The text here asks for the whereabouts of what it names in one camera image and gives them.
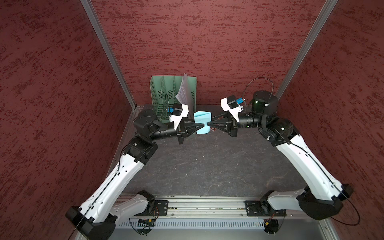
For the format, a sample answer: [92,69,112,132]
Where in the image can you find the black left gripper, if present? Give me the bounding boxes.
[149,117,204,144]

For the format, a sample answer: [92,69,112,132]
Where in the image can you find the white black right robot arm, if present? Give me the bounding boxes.
[208,91,354,220]

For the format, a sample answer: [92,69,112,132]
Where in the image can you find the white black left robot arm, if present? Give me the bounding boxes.
[66,105,205,240]

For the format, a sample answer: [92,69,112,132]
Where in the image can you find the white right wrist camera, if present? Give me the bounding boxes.
[221,95,244,123]

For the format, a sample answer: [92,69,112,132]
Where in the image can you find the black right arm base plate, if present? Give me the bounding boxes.
[244,201,287,218]

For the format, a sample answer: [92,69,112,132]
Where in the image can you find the light blue square paper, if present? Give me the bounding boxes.
[194,111,212,135]

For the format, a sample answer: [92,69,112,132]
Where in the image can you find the green plastic file organizer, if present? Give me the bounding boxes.
[150,76,194,123]

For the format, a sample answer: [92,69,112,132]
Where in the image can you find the white paper sheets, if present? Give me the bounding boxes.
[176,74,197,118]

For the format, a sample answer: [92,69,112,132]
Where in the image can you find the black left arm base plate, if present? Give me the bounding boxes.
[154,200,169,217]

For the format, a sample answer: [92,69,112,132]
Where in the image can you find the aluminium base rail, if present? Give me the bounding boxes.
[115,194,319,220]

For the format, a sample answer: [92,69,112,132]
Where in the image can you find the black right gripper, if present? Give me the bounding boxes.
[208,107,266,135]

